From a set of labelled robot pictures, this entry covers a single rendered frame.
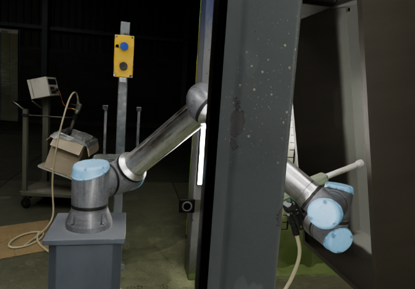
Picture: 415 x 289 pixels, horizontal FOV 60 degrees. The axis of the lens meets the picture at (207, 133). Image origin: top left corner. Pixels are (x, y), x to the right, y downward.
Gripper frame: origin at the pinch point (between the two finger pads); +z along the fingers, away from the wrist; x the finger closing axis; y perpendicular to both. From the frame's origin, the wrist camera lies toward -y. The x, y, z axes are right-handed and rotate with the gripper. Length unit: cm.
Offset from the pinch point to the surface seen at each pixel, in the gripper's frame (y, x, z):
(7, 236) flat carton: 21, -169, 167
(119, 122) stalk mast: -40, -55, 110
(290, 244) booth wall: 77, 23, 82
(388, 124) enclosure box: -23.3, 34.6, -24.5
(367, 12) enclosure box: -62, 37, -23
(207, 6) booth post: -90, 19, 89
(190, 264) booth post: 61, -46, 85
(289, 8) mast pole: -70, -33, -104
